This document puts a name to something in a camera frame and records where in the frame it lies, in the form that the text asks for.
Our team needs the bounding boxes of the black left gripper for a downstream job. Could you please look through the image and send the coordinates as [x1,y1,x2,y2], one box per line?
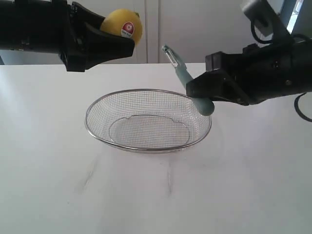
[49,0,135,72]

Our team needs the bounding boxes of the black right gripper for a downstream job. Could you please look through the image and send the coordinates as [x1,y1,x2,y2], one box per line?
[186,41,312,106]

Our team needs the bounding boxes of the yellow lemon with sticker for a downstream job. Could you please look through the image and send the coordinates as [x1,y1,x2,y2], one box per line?
[100,8,143,46]

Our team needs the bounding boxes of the teal handled peeler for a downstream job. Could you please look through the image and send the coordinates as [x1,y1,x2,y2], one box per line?
[162,45,215,116]

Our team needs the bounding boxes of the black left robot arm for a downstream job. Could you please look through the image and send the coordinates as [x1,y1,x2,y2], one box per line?
[0,0,135,72]

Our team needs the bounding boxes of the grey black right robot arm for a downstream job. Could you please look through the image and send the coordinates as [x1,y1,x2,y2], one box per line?
[186,0,312,106]

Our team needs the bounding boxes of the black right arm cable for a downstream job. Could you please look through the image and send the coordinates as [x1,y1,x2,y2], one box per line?
[250,17,312,122]

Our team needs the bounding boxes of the oval wire mesh basket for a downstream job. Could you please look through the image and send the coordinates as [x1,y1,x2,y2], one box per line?
[84,89,212,154]

